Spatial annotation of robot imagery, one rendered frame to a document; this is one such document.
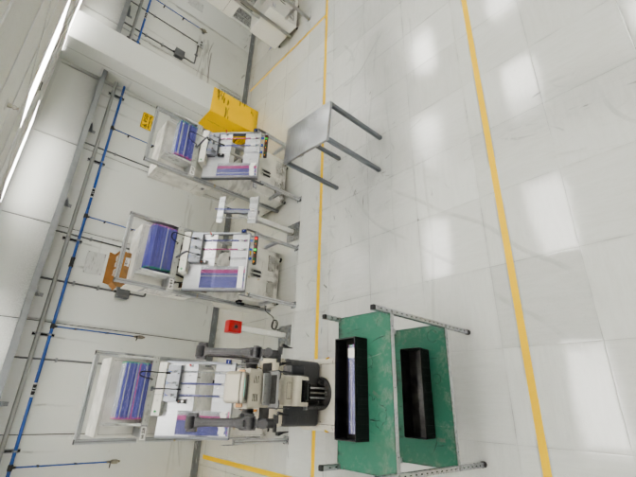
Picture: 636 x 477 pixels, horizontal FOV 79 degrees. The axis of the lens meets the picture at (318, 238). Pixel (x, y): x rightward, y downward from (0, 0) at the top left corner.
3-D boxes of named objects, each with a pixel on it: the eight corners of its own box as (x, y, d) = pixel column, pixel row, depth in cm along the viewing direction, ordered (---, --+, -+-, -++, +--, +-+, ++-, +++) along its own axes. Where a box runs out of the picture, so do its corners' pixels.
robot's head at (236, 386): (228, 402, 276) (220, 402, 263) (231, 372, 285) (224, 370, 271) (247, 403, 275) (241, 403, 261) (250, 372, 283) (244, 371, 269)
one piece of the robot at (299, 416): (309, 425, 364) (232, 426, 314) (312, 364, 385) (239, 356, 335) (334, 427, 341) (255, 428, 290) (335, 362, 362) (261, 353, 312)
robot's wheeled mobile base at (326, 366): (315, 429, 375) (295, 430, 360) (317, 362, 401) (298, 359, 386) (367, 434, 329) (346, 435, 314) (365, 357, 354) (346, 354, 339)
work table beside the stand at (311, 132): (380, 171, 416) (326, 138, 368) (336, 190, 466) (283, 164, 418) (381, 135, 431) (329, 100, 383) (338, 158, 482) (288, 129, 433)
